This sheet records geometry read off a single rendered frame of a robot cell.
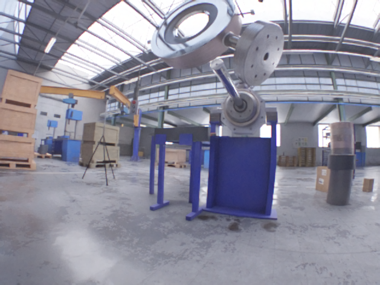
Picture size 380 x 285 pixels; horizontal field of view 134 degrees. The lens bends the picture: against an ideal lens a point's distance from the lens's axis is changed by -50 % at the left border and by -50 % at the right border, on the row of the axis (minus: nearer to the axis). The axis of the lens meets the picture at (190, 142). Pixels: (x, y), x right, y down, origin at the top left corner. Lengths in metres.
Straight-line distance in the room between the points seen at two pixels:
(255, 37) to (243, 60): 0.07
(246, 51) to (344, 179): 2.17
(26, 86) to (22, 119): 0.76
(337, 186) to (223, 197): 1.53
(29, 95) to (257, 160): 4.54
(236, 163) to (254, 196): 0.42
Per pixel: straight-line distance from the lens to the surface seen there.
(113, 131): 5.48
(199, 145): 1.52
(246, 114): 1.56
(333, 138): 2.43
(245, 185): 1.81
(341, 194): 2.42
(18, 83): 4.44
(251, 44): 0.40
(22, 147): 4.20
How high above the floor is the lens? 0.61
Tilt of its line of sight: 4 degrees up
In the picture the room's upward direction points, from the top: 3 degrees clockwise
